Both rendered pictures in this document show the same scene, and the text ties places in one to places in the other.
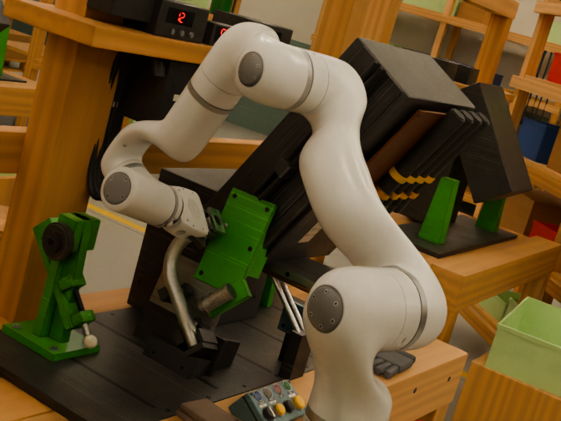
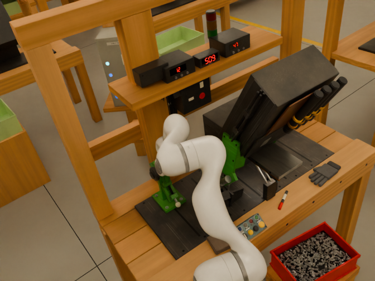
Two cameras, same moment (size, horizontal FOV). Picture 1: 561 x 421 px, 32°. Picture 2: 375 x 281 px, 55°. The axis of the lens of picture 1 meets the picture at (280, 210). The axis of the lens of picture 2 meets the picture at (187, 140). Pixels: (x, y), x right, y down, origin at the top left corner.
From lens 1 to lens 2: 1.10 m
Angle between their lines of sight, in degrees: 38
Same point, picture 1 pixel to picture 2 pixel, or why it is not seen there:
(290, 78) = (174, 170)
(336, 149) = (201, 202)
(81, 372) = (176, 218)
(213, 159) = (238, 84)
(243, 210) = (228, 143)
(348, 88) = (211, 159)
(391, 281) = (225, 273)
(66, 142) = (152, 128)
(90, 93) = (154, 108)
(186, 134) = not seen: hidden behind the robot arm
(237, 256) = (229, 163)
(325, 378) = not seen: outside the picture
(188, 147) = not seen: hidden behind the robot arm
